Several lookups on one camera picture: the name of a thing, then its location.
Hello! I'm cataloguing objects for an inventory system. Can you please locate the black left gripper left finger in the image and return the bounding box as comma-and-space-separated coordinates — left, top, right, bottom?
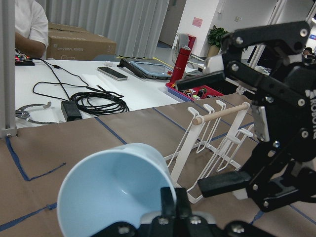
160, 187, 176, 218

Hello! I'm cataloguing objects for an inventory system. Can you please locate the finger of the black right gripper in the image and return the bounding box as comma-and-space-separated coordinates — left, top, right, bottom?
197, 171, 251, 198
175, 71, 226, 91

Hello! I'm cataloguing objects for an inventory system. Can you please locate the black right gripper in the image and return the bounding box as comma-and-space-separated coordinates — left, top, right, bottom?
222, 21, 316, 212

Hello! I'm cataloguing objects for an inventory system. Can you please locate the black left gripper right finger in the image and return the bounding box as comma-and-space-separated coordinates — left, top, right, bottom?
175, 188, 192, 219

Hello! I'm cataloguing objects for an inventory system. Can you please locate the light blue ikea cup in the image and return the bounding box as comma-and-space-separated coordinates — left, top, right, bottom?
57, 143, 177, 237

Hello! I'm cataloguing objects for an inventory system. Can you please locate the red thermos bottle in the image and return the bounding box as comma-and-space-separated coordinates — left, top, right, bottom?
169, 45, 191, 83

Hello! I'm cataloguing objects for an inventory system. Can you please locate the red parts tray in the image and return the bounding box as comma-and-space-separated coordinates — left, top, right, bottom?
165, 82, 223, 102

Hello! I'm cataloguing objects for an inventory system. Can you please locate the blue teach pendant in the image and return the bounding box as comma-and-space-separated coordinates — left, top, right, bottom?
117, 58, 173, 80

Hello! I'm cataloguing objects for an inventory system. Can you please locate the potted green plant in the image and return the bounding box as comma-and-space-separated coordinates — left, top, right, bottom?
207, 25, 228, 57

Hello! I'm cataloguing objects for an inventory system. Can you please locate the black smartphone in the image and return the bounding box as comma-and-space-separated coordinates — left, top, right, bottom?
97, 67, 128, 81

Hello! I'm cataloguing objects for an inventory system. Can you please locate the black power adapter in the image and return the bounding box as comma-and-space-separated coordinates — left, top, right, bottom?
61, 101, 82, 122

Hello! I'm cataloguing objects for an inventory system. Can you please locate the brown cardboard box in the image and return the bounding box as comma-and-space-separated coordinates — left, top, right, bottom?
46, 23, 117, 60

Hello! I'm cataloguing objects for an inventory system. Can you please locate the person in white shirt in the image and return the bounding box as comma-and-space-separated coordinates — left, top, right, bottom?
15, 0, 48, 59

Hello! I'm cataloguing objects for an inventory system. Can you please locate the white wire cup rack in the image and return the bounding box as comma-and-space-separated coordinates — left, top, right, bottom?
165, 100, 254, 204

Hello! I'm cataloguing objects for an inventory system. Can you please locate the coiled black cable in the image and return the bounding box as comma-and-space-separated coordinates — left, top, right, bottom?
69, 91, 130, 117

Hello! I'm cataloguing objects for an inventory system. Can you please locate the grey metal ring clamp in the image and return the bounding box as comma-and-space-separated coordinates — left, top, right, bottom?
15, 101, 61, 125

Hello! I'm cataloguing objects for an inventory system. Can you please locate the aluminium frame post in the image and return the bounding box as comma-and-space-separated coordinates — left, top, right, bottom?
0, 0, 16, 139

